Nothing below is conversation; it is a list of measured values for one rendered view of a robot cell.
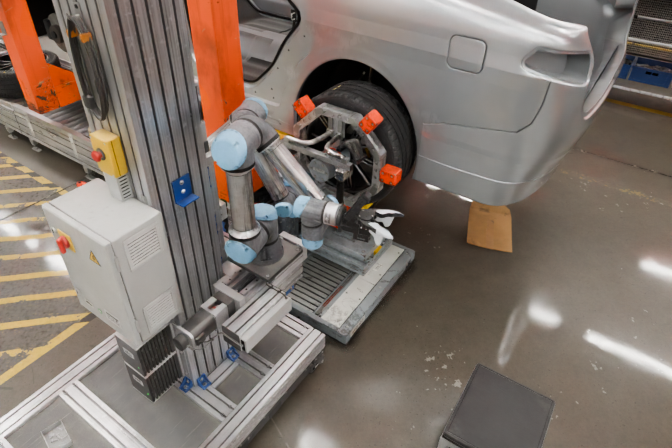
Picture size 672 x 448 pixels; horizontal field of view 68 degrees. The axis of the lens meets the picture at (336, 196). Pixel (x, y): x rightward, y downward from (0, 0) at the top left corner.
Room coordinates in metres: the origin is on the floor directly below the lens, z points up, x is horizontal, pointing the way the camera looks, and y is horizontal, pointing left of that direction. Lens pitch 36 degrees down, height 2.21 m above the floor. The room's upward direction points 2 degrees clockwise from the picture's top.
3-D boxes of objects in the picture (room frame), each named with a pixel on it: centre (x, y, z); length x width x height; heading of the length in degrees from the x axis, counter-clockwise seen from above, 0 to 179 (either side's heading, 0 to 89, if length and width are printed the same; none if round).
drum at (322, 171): (2.20, 0.04, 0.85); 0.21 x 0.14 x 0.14; 147
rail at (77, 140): (3.05, 1.63, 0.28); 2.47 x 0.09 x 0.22; 57
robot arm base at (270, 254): (1.52, 0.28, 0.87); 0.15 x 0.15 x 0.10
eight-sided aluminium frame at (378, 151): (2.26, 0.00, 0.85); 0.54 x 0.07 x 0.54; 57
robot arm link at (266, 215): (1.51, 0.29, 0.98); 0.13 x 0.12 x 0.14; 161
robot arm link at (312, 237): (1.32, 0.07, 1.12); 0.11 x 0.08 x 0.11; 161
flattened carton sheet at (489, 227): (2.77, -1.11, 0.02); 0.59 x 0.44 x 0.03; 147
